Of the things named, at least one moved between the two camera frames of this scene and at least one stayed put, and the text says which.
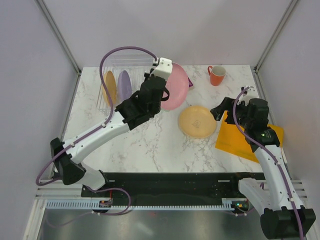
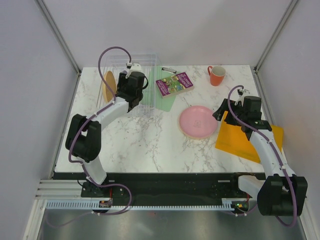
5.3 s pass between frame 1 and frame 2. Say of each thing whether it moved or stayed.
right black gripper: stayed
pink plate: moved
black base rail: stayed
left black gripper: moved
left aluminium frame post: stayed
